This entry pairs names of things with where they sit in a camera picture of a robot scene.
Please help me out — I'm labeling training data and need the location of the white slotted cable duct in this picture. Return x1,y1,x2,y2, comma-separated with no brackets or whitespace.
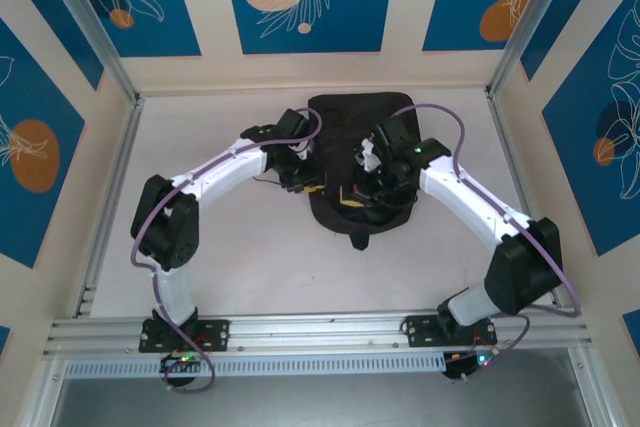
63,351,446,378

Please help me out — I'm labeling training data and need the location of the aluminium frame post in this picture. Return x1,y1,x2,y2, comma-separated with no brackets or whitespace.
487,0,586,98
37,0,141,106

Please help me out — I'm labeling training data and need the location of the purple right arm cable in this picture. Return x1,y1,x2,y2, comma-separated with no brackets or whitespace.
387,103,584,383

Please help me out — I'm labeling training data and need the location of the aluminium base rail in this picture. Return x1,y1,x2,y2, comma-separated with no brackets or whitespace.
42,309,596,359

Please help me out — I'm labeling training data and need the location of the left controller board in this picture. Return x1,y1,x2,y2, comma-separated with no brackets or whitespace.
159,351,204,374

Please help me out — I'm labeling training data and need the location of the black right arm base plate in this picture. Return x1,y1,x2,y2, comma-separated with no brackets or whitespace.
402,313,499,348

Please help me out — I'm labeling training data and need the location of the controller board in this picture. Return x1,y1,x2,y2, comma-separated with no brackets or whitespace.
159,351,204,374
443,351,496,381

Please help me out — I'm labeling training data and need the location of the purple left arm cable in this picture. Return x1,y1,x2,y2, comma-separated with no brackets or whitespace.
130,106,322,393

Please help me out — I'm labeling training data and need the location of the right controller board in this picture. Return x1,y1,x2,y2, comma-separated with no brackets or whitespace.
443,351,496,381

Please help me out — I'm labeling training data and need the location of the aluminium side rail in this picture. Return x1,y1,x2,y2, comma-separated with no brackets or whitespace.
74,96,146,318
487,89,559,308

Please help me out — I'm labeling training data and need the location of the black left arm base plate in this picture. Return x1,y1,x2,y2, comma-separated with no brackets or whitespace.
138,317,231,353

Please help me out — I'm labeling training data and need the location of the black backpack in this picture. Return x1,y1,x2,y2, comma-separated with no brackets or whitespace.
305,90,420,251

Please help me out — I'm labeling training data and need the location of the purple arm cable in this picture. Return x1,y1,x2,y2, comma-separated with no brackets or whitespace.
130,106,322,393
387,103,584,383

